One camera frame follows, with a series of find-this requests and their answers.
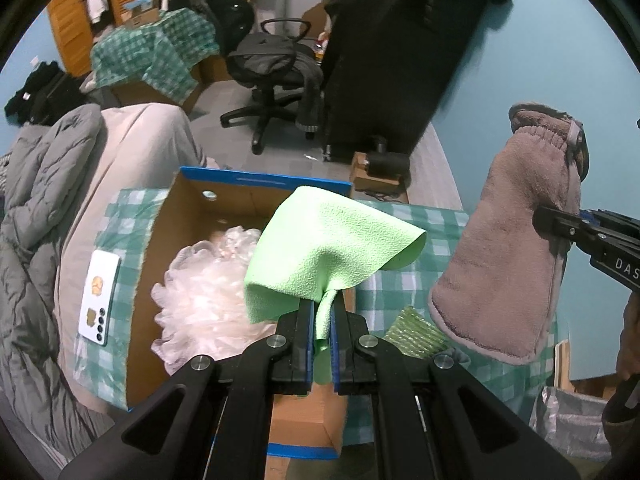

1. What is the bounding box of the orange wooden wardrobe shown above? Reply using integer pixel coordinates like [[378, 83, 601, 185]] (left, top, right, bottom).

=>
[[47, 0, 132, 76]]

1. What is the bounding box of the green checkered tablecloth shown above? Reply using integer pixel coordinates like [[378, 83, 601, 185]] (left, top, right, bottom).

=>
[[73, 188, 556, 419]]

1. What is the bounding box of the grey fleece mitten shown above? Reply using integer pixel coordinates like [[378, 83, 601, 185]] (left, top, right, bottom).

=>
[[427, 103, 589, 365]]

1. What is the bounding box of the small cardboard box on floor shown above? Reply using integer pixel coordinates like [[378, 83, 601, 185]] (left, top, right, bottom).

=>
[[349, 152, 410, 194]]

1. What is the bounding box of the green patterned sponge cloth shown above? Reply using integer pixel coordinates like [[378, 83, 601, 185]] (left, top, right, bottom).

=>
[[383, 307, 449, 359]]

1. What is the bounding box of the light green microfiber cloth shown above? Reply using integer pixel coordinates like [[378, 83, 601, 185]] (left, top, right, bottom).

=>
[[244, 186, 427, 344]]

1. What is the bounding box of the beige bed sheet mattress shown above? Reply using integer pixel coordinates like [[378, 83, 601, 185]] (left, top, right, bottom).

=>
[[54, 103, 207, 414]]

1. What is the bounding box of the translucent white plastic bag bundle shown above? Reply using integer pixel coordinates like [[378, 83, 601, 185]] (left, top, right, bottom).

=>
[[151, 226, 276, 375]]

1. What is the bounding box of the white smartphone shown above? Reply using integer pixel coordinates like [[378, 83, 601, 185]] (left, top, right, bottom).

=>
[[77, 249, 120, 346]]

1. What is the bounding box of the silver plastic bag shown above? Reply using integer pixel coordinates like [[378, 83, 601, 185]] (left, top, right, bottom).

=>
[[529, 386, 611, 463]]

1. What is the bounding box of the cardboard box with blue rim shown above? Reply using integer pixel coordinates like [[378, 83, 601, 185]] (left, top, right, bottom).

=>
[[125, 167, 352, 460]]

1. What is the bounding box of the black clothes pile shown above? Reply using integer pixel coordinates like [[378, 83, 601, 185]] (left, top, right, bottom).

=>
[[4, 62, 87, 126]]

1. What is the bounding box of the grey quilted duvet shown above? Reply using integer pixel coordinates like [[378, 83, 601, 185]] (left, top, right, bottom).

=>
[[1, 104, 111, 460]]

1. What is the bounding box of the person's right hand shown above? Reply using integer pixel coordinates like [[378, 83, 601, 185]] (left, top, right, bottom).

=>
[[616, 292, 640, 380]]

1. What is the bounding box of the large black suitcase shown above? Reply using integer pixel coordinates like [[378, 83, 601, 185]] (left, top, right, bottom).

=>
[[321, 0, 508, 160]]

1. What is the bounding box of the green checkered cloth on boxes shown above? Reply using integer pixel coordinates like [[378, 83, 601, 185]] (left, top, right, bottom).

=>
[[90, 9, 220, 104]]

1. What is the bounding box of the black office chair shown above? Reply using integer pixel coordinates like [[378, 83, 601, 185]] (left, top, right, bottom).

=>
[[203, 0, 323, 155]]

